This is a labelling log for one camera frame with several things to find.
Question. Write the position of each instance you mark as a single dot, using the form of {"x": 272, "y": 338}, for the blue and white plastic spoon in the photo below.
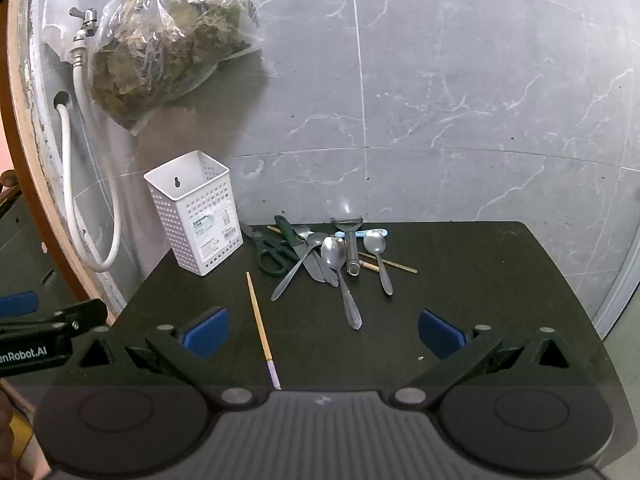
{"x": 377, "y": 232}

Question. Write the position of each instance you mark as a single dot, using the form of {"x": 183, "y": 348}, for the purple-banded wooden chopstick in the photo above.
{"x": 260, "y": 322}

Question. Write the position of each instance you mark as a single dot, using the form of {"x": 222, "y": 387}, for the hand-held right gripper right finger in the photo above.
{"x": 440, "y": 335}

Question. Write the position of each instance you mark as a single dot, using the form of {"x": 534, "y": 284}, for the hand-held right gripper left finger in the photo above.
{"x": 207, "y": 332}

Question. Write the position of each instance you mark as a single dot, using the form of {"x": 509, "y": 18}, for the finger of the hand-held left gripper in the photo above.
{"x": 20, "y": 304}
{"x": 75, "y": 317}

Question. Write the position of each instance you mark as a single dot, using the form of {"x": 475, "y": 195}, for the steel table knife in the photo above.
{"x": 327, "y": 272}

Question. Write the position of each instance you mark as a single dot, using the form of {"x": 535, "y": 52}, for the brown wooden door frame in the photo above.
{"x": 70, "y": 275}

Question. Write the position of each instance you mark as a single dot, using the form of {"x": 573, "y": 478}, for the large steel spoon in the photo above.
{"x": 334, "y": 252}

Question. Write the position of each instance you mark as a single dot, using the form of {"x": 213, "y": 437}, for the plain wooden chopstick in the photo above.
{"x": 370, "y": 266}
{"x": 400, "y": 266}

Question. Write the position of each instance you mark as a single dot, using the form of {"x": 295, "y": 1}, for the white perforated utensil basket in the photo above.
{"x": 200, "y": 220}

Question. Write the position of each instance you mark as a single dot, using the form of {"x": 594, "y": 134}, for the steel peeler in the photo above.
{"x": 351, "y": 250}

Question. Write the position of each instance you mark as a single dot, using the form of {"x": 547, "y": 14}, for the plastic bag of dried herbs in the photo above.
{"x": 160, "y": 45}

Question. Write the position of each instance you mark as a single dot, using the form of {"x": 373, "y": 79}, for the metal wall tap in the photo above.
{"x": 89, "y": 19}

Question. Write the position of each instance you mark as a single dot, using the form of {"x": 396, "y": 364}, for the small steel spoon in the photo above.
{"x": 374, "y": 243}

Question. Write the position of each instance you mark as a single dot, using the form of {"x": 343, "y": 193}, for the steel fork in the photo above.
{"x": 302, "y": 232}

